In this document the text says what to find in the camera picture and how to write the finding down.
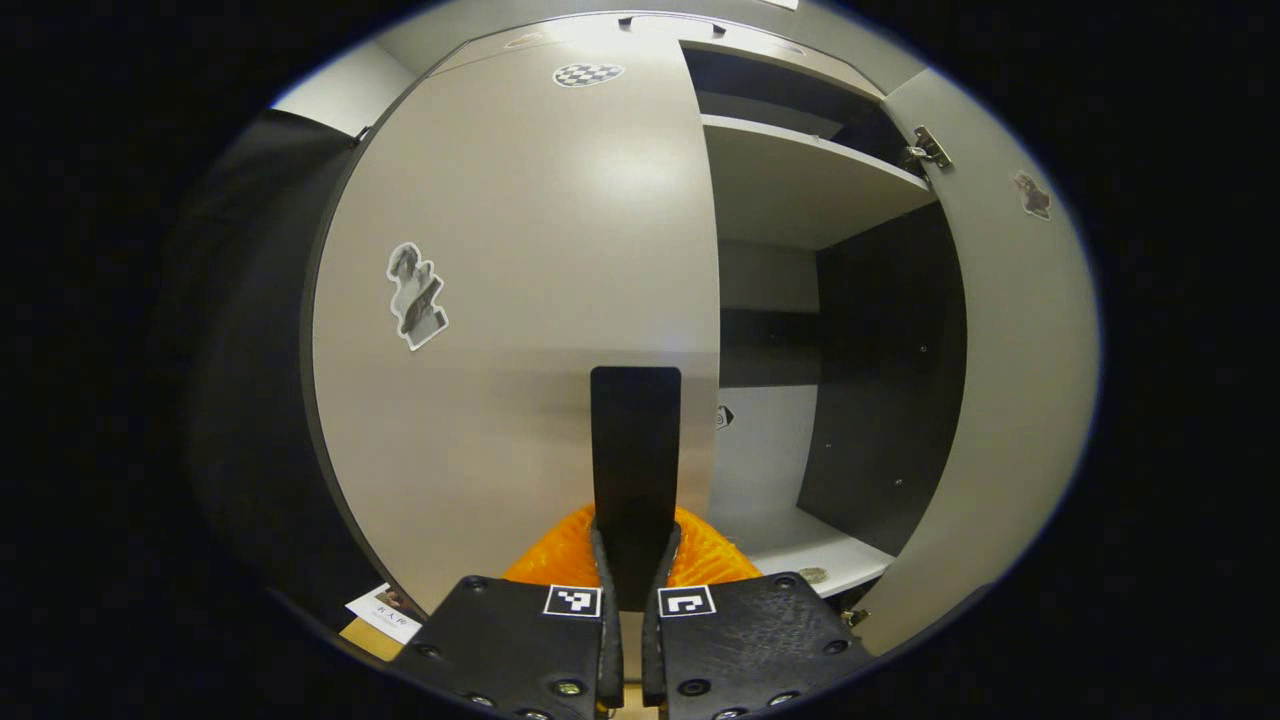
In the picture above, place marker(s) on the metal door hinge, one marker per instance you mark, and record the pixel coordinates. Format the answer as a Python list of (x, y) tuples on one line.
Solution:
[(928, 148), (855, 616)]

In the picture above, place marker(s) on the grey cabinet shelf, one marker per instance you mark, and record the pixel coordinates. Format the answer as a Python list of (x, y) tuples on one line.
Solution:
[(770, 112), (815, 550), (800, 185)]

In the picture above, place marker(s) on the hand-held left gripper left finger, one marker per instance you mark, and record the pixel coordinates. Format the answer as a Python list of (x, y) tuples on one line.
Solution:
[(610, 660)]

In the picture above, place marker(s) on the grey double-door shoe cabinet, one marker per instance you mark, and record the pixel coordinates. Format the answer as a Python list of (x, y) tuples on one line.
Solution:
[(880, 350)]

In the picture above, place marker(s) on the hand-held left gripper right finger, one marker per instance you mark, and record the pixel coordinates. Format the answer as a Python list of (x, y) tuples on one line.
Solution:
[(652, 660)]

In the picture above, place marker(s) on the white book with portrait cover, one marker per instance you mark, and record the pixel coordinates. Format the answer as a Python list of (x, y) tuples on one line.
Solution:
[(385, 612)]

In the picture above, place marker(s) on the grey cabinet door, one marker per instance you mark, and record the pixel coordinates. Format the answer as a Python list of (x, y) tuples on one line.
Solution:
[(520, 250), (1020, 350)]

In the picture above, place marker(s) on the black backdrop cloth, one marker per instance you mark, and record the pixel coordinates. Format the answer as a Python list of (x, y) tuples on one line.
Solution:
[(260, 400)]

